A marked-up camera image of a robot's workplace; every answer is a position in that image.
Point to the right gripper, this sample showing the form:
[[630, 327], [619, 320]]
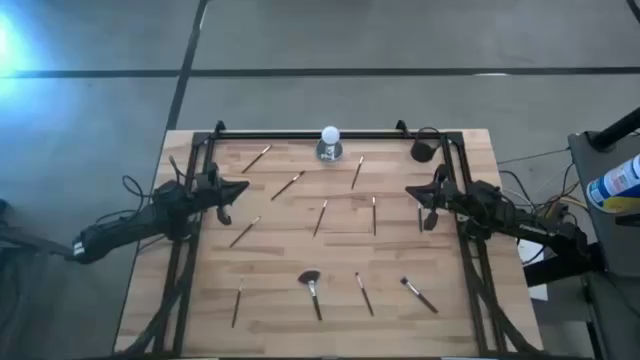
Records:
[[446, 196]]

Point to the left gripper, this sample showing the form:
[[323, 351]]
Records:
[[210, 192]]

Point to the thin black makeup brush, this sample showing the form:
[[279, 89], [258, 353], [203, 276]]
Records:
[[287, 186], [320, 218], [245, 232], [357, 173], [237, 305], [364, 294], [256, 159], [374, 216]]

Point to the thick black makeup brush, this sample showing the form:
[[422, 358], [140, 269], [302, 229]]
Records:
[[419, 295]]

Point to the fan makeup brush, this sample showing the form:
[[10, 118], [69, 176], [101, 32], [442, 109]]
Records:
[[313, 295]]

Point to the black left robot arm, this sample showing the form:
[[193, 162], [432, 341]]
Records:
[[125, 225]]

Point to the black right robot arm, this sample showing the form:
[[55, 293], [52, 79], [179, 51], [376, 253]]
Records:
[[525, 225]]

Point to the black mesh pen cup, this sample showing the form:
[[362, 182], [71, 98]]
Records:
[[422, 152]]

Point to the white bulb chrome lamp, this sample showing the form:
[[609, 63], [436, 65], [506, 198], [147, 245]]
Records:
[[330, 135]]

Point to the white sheet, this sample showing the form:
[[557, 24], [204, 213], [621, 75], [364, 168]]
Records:
[[529, 252]]

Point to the white blue wipes canister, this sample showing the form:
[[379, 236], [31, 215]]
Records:
[[617, 185]]

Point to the grey cart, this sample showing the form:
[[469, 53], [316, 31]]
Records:
[[615, 240]]

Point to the black cart pole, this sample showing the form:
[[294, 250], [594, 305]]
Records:
[[617, 131]]

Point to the dark grey stand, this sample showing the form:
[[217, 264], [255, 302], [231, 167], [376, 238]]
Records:
[[35, 242]]

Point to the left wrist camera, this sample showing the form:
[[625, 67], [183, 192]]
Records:
[[214, 172]]

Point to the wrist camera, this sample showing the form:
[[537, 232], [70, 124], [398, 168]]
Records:
[[441, 172], [214, 172]]

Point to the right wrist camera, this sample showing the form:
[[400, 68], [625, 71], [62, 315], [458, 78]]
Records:
[[441, 172]]

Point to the black frame bracket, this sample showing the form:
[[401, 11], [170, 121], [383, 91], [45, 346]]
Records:
[[220, 127], [402, 127]]

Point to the black aluminium table frame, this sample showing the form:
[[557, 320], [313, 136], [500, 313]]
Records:
[[275, 135]]

